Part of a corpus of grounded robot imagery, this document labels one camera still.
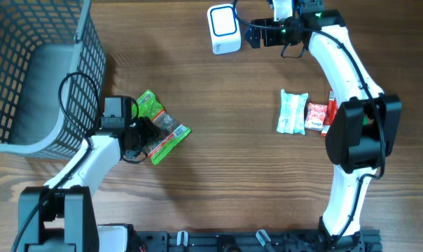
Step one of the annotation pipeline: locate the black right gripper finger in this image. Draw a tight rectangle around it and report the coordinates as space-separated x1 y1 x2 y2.
250 17 284 31
244 26 261 49

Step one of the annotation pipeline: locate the green gummy candy bag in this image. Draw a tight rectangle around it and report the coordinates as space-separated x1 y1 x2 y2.
132 90 191 165

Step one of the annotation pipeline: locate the small red white packet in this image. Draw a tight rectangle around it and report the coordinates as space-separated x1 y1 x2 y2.
305 103 328 131

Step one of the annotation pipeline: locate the teal snack wrapper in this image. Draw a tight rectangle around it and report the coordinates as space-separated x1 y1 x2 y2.
277 89 308 135

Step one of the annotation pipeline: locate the red snack stick packet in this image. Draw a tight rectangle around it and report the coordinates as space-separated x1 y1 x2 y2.
321 90 338 137

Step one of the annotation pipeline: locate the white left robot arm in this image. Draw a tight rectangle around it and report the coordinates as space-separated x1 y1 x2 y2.
12 117 160 251

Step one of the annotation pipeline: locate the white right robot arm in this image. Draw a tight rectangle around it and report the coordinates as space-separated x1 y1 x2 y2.
245 10 402 242

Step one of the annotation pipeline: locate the white barcode scanner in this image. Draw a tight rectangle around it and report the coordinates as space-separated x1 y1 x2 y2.
207 3 242 55

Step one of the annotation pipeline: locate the grey plastic mesh basket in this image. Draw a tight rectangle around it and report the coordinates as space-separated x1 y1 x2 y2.
0 0 106 159

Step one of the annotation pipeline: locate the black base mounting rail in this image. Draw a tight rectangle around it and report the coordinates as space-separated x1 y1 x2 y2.
134 229 382 252

